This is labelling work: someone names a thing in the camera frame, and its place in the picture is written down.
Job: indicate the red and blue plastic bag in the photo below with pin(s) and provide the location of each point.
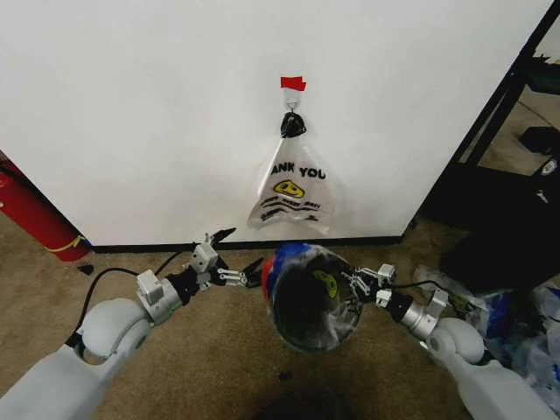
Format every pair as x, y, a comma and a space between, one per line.
280, 262

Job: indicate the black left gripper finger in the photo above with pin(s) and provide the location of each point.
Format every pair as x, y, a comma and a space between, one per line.
222, 233
240, 276

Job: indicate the red fire extinguisher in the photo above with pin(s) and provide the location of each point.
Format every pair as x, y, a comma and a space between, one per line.
30, 205

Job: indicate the large black case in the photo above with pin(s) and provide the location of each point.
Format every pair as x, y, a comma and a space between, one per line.
507, 227

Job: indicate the black knotted bag tie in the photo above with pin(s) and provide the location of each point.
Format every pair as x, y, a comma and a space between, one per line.
292, 123

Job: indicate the black round trash bin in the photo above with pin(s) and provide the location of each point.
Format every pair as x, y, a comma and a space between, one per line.
302, 310

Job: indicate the small black floor scrap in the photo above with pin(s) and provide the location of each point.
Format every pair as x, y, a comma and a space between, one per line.
85, 268

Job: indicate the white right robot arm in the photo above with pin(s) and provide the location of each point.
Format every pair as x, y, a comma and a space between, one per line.
490, 376

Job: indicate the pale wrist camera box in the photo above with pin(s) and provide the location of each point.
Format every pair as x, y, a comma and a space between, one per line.
387, 273
204, 259

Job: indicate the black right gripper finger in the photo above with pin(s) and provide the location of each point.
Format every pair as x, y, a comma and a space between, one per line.
363, 290
361, 275

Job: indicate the white thank you garbage bag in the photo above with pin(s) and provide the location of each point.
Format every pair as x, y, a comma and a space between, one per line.
292, 197

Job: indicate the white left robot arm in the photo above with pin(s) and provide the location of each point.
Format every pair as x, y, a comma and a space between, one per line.
65, 376

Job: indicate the clear smiley bin liner bag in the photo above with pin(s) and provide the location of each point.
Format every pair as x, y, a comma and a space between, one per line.
326, 280

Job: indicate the black metal shelf frame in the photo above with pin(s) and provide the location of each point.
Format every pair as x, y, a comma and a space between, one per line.
503, 109

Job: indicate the black baseboard strip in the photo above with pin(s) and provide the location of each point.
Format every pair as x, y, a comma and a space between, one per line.
245, 244

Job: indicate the clear wall hook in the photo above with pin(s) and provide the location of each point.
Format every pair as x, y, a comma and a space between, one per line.
292, 100

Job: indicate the small black box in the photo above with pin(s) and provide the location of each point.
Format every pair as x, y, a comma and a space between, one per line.
539, 139

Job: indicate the pile of clear plastic bags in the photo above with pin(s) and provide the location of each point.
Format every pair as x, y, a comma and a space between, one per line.
525, 332

